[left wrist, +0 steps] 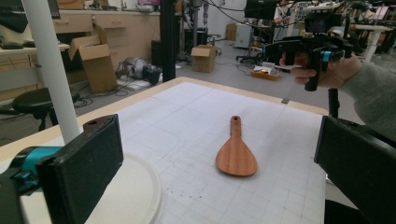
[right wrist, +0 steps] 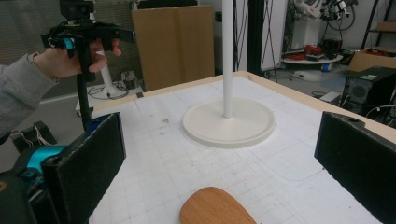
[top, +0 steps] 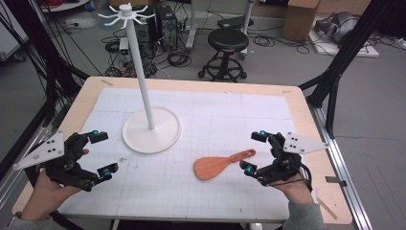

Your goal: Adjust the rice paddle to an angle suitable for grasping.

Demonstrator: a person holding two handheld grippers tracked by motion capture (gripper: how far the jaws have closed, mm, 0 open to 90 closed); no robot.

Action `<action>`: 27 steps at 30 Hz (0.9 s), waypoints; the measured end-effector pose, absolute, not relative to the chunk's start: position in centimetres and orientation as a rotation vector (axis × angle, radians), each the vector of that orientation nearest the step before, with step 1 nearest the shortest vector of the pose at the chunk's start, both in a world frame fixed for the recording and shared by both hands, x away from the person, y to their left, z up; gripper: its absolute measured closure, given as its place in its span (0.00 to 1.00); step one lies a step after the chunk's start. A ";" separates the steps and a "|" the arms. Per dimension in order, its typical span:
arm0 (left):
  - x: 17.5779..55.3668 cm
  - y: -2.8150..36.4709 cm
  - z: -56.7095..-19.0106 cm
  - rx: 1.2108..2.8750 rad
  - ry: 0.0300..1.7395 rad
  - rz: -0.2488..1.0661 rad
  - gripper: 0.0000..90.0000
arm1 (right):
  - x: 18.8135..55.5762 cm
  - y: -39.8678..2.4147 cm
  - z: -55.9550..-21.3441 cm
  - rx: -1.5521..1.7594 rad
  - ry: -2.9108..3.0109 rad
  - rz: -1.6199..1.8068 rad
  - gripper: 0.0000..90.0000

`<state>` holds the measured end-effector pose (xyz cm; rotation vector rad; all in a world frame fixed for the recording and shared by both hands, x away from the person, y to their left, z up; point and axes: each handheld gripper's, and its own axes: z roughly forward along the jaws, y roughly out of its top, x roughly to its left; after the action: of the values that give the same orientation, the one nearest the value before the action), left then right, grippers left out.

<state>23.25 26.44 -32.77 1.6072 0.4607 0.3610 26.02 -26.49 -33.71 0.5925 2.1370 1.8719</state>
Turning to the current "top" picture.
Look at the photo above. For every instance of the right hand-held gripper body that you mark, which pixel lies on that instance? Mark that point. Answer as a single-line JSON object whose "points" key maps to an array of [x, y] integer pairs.
{"points": [[284, 163]]}

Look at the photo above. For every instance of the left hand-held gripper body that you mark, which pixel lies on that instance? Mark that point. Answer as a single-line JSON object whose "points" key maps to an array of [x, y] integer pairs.
{"points": [[65, 159]]}

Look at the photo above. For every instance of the wooden rice spatula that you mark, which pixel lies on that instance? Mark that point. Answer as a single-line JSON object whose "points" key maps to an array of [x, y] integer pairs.
{"points": [[210, 167]]}

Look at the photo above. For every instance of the white hook stand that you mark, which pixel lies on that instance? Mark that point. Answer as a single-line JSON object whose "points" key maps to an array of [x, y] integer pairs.
{"points": [[150, 137]]}

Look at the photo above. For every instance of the person's right hand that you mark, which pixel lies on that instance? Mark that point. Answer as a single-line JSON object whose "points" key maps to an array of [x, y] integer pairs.
{"points": [[297, 191]]}

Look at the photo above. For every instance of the person's left hand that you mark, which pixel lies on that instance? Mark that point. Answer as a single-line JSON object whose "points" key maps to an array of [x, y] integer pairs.
{"points": [[48, 196]]}

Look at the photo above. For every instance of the black tape strip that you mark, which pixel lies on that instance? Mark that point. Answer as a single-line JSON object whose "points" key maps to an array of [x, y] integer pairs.
{"points": [[335, 181]]}

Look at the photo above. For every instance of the thin wooden stick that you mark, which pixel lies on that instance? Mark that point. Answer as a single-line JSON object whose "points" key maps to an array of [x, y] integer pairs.
{"points": [[326, 207]]}

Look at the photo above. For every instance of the white grid mat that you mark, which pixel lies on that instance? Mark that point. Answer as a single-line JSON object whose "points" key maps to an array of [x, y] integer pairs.
{"points": [[191, 127]]}

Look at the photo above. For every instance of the white device with green light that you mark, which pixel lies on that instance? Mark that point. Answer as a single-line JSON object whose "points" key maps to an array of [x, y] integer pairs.
{"points": [[124, 48]]}

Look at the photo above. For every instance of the black round stool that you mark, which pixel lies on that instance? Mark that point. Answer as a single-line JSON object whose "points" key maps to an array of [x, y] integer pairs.
{"points": [[228, 39]]}

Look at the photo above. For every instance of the black flat device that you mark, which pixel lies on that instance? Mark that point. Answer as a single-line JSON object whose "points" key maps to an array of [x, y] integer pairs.
{"points": [[234, 21]]}

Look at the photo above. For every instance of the white metal stand leg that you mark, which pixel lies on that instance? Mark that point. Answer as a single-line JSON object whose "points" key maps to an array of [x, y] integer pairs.
{"points": [[248, 16], [191, 28]]}

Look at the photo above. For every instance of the cardboard box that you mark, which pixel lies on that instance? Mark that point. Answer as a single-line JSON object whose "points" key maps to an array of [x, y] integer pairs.
{"points": [[300, 19]]}

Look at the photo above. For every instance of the white flat board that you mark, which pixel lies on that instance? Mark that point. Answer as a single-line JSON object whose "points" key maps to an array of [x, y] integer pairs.
{"points": [[351, 49]]}

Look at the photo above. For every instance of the black computer tower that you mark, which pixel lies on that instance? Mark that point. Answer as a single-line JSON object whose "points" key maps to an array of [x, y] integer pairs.
{"points": [[166, 28]]}

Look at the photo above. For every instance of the grey cabinet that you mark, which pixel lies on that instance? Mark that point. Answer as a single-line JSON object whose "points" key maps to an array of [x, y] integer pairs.
{"points": [[11, 38]]}

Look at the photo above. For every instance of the grey bag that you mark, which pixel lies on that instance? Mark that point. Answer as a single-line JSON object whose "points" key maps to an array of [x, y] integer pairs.
{"points": [[338, 27]]}

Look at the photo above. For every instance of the white round table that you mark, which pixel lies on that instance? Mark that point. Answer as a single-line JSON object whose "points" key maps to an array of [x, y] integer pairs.
{"points": [[67, 5]]}

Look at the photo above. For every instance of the aluminium rail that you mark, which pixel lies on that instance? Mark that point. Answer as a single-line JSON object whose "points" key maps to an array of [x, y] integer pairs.
{"points": [[344, 172], [22, 166]]}

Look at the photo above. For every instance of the black metal frame stand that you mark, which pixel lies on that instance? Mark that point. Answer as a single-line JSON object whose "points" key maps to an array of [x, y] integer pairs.
{"points": [[344, 54], [54, 73]]}

